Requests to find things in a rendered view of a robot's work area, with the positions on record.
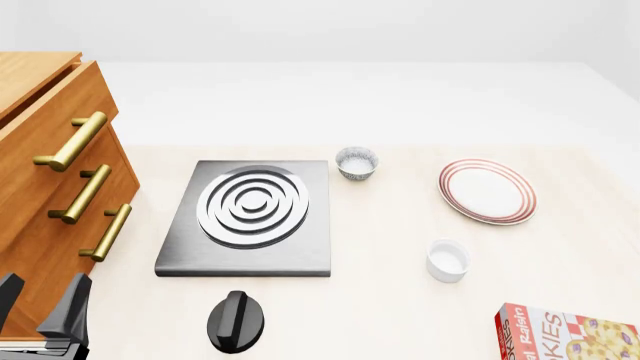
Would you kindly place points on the white plate with red rings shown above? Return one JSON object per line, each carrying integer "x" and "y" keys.
{"x": 487, "y": 191}

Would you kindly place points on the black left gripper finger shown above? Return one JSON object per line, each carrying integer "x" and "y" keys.
{"x": 70, "y": 311}
{"x": 10, "y": 290}

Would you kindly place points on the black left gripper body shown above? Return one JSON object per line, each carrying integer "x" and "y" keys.
{"x": 45, "y": 350}

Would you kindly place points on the red printed cookies box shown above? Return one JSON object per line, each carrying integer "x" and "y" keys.
{"x": 540, "y": 333}

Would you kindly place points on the flat stove plate with rings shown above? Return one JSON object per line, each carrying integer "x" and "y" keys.
{"x": 190, "y": 247}

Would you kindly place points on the round black stove knob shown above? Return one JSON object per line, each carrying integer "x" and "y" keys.
{"x": 235, "y": 324}

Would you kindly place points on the wooden cabinet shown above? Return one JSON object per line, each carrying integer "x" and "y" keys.
{"x": 30, "y": 71}

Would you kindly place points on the white ramekin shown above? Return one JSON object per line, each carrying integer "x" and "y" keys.
{"x": 446, "y": 262}

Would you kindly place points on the patterned grey bowl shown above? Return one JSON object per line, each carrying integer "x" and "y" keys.
{"x": 356, "y": 165}

